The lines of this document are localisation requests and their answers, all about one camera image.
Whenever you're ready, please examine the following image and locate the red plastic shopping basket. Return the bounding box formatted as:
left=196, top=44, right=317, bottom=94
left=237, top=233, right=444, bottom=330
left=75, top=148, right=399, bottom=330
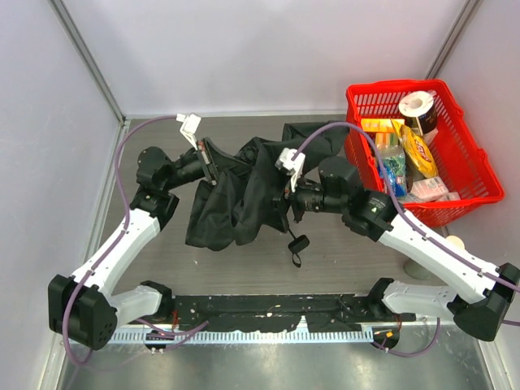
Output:
left=345, top=79, right=504, bottom=228

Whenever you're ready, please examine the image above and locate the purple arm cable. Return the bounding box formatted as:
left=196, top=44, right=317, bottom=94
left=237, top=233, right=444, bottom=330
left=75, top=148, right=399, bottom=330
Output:
left=63, top=115, right=211, bottom=365
left=294, top=123, right=520, bottom=358

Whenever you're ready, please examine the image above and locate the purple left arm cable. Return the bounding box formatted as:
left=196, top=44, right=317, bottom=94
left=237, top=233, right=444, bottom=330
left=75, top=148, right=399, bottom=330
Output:
left=63, top=115, right=211, bottom=365

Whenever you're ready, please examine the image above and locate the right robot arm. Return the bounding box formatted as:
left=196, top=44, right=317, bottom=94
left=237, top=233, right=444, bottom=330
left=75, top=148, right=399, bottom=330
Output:
left=275, top=149, right=519, bottom=341

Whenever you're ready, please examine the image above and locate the black wrapped toilet paper roll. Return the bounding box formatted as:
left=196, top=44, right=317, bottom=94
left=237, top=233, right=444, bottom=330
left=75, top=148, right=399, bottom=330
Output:
left=398, top=91, right=437, bottom=136

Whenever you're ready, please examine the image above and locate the black folding umbrella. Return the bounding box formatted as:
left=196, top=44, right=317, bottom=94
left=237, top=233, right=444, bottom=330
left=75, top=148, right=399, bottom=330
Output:
left=185, top=122, right=329, bottom=251

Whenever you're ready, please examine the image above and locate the yellow Lays chips bag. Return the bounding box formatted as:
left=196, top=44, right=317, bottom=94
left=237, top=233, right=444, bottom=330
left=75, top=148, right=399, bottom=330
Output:
left=396, top=124, right=438, bottom=179

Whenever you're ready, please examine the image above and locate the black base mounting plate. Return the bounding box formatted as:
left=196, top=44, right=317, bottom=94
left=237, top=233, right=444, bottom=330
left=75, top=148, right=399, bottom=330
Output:
left=172, top=294, right=416, bottom=333

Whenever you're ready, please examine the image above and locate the yellow orange box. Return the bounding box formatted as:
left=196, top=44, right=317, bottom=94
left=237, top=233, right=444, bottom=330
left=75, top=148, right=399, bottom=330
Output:
left=361, top=118, right=405, bottom=133

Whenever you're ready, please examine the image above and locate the green soap pump bottle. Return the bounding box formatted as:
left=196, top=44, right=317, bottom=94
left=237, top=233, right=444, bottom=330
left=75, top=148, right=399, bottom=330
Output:
left=403, top=234, right=466, bottom=280

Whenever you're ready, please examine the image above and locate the clear green snack bag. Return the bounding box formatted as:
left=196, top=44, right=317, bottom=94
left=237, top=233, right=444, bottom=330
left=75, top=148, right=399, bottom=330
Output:
left=378, top=145, right=407, bottom=198

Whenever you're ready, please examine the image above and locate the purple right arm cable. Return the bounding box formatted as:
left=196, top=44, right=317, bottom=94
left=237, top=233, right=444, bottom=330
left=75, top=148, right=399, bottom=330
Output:
left=294, top=123, right=520, bottom=358

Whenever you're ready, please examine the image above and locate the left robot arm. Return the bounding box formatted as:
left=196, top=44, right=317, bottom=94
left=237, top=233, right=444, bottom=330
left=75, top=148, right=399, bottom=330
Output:
left=48, top=138, right=251, bottom=350

